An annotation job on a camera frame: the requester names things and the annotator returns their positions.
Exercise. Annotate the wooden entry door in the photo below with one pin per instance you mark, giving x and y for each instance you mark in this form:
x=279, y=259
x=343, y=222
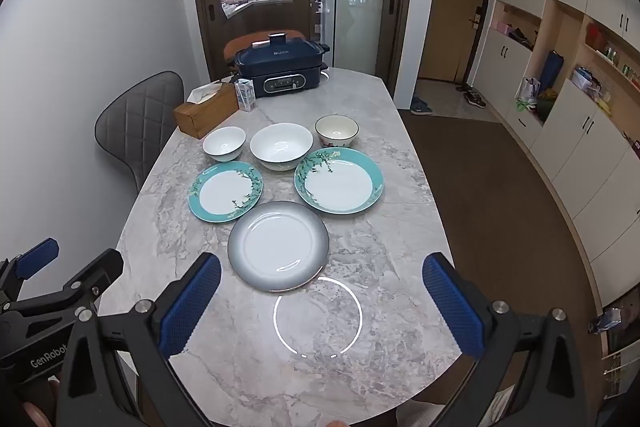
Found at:
x=450, y=7

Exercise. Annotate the blue white packet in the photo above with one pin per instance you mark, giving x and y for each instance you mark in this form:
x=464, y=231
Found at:
x=606, y=322

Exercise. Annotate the brown chair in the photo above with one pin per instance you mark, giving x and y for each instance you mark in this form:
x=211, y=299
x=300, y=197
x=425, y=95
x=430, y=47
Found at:
x=237, y=47

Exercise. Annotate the large teal floral plate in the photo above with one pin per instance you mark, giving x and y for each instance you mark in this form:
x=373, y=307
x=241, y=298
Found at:
x=340, y=182

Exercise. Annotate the dark shoes pair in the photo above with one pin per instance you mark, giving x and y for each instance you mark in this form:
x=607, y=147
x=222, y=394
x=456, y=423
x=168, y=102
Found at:
x=472, y=97

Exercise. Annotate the white tissue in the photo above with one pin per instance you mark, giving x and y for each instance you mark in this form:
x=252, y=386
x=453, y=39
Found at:
x=202, y=92

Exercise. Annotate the grey rim plate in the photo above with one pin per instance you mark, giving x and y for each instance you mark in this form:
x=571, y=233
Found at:
x=277, y=247

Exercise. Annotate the grey quilted chair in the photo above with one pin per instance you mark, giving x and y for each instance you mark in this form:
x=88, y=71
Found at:
x=135, y=117

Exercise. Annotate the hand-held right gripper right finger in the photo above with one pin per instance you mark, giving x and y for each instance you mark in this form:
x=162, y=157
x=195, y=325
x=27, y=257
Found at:
x=452, y=312

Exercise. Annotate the large white bowl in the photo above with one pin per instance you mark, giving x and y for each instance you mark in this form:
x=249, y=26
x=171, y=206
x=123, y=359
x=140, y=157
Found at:
x=281, y=147

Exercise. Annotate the red bag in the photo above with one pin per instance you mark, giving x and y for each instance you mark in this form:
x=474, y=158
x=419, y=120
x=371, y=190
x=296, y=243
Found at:
x=594, y=36

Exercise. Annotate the wooden tissue box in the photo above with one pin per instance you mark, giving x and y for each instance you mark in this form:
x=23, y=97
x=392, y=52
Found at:
x=205, y=116

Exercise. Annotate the black rim floral bowl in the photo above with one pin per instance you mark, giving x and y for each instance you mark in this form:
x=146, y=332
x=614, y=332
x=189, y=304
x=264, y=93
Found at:
x=337, y=129

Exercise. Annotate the small milk carton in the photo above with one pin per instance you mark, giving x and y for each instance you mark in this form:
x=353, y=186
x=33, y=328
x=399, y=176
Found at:
x=246, y=96

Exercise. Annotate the blue bag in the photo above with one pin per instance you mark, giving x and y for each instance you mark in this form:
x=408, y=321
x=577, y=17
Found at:
x=552, y=72

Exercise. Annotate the white shopping bag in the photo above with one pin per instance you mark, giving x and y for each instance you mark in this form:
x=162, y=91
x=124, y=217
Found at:
x=529, y=89

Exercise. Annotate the navy electric cooker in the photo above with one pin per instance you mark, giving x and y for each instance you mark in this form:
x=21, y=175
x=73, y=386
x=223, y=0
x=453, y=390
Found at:
x=280, y=57

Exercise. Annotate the small white bowl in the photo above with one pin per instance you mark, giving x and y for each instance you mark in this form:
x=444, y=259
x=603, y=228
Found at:
x=224, y=142

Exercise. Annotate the small teal floral plate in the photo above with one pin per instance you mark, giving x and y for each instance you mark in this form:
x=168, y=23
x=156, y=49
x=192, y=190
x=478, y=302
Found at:
x=225, y=194

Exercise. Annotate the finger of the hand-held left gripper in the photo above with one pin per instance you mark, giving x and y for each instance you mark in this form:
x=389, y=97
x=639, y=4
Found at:
x=100, y=269
x=37, y=257

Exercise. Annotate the person's left hand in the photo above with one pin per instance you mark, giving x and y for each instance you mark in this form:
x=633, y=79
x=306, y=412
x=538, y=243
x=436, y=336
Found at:
x=36, y=414

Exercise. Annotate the white wall cabinet unit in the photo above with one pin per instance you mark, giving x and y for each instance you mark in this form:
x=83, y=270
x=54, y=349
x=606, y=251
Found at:
x=565, y=177

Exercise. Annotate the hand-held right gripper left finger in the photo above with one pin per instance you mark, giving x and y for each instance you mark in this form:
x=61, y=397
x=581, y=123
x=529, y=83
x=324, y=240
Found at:
x=190, y=307

